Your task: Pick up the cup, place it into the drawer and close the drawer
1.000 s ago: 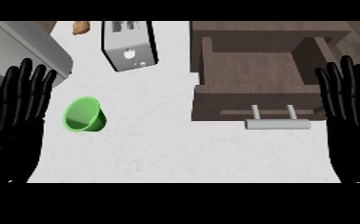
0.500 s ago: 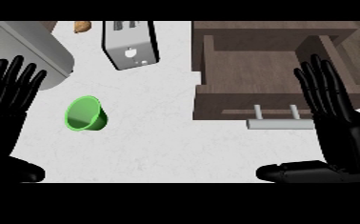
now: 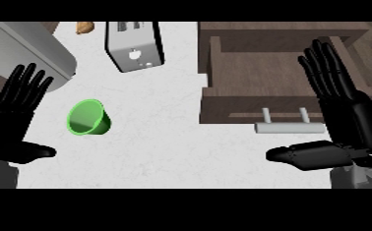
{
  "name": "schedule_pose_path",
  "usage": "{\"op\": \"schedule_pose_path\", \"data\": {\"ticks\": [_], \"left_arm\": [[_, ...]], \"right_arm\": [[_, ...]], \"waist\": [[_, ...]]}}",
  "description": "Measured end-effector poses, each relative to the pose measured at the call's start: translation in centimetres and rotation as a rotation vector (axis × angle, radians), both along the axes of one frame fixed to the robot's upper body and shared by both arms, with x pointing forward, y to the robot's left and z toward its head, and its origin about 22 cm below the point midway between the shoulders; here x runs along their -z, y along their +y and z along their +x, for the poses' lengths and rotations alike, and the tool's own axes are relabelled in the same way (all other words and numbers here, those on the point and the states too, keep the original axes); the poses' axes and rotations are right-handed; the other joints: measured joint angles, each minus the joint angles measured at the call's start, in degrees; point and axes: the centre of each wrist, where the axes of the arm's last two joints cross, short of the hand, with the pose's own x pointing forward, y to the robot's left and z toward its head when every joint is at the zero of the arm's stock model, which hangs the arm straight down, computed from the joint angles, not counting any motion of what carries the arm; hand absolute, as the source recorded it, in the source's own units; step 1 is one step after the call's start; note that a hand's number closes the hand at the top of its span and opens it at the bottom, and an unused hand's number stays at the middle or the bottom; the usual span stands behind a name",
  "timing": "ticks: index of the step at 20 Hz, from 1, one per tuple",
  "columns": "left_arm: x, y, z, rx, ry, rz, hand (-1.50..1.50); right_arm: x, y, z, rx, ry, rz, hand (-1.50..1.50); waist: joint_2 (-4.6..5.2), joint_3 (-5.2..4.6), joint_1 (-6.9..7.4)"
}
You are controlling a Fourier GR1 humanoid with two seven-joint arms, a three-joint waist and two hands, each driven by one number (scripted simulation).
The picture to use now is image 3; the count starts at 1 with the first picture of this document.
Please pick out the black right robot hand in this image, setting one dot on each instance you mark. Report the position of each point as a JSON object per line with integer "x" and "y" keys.
{"x": 341, "y": 117}

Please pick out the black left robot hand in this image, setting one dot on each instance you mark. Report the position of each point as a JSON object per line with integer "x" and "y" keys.
{"x": 16, "y": 103}

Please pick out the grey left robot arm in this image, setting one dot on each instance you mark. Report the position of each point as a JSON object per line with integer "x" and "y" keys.
{"x": 7, "y": 175}

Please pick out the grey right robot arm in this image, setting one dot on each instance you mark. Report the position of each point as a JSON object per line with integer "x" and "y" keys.
{"x": 353, "y": 177}

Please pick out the green cup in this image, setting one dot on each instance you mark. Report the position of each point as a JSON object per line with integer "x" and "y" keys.
{"x": 89, "y": 117}

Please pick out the open brown wooden drawer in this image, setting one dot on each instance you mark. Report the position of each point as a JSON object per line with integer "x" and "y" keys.
{"x": 263, "y": 81}

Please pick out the large grey appliance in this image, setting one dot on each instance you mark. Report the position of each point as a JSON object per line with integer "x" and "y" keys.
{"x": 30, "y": 54}

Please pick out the brown bread roll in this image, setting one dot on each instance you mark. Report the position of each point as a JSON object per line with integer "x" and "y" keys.
{"x": 84, "y": 28}

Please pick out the brown wooden cabinet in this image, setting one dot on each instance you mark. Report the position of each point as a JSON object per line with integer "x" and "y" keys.
{"x": 285, "y": 31}

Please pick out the silver toaster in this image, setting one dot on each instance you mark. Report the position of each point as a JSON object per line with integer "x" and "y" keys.
{"x": 134, "y": 46}

